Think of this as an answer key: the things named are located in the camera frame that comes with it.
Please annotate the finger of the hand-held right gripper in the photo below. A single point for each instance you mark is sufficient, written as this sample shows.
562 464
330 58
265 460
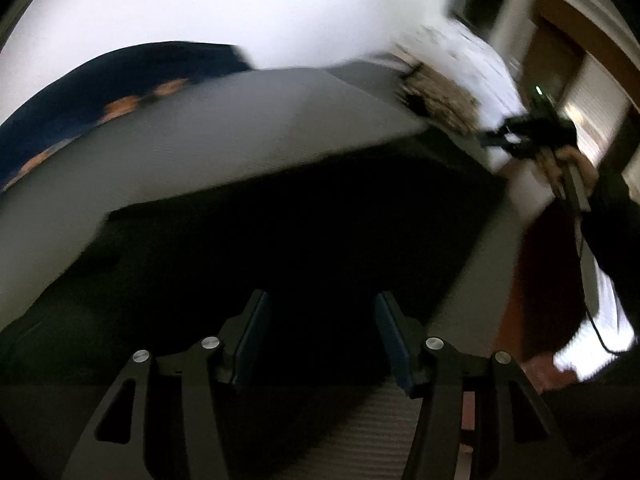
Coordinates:
500 136

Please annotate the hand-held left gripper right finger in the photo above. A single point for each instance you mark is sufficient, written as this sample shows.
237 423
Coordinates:
395 345

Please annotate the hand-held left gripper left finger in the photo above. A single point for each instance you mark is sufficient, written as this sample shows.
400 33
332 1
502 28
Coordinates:
252 340

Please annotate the black pants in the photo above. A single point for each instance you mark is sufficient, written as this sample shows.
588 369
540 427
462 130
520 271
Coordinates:
300 220

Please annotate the person's right forearm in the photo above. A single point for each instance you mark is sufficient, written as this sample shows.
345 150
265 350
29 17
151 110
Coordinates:
617 220

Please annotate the person's right hand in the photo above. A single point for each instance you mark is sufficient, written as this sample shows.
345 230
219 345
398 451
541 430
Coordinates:
582 167

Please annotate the white speckled bedding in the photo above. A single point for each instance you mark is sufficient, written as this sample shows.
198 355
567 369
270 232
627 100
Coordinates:
475 60

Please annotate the grey bed sheet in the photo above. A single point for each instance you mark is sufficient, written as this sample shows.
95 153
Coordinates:
380 77

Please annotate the navy floral blanket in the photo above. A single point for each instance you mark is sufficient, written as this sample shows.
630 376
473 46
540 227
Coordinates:
100 80

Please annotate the wooden door frame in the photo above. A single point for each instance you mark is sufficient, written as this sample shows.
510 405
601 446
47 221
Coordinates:
555 45

